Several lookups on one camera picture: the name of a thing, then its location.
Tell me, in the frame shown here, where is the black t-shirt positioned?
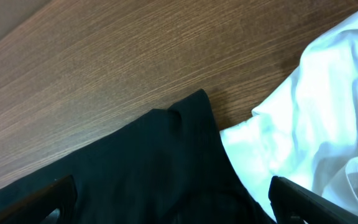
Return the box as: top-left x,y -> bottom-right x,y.
0,90 -> 272,223

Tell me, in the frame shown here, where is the white t-shirt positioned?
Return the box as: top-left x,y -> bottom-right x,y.
221,11 -> 358,216

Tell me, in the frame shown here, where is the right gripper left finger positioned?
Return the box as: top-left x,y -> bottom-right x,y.
0,175 -> 78,224

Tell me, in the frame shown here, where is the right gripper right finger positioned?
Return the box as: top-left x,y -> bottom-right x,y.
268,176 -> 358,224

